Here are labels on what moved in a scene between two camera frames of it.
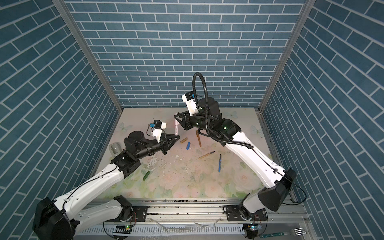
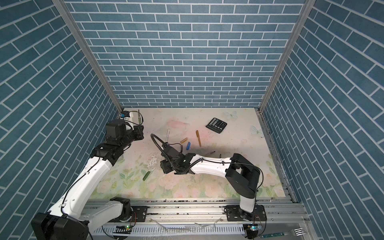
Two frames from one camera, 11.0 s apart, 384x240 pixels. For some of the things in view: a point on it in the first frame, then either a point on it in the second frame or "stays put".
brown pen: (197, 135) stays put
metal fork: (296, 232) stays put
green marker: (146, 176) stays put
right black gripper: (187, 122) → (163, 163)
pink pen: (176, 123) → (168, 131)
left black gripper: (164, 145) → (139, 134)
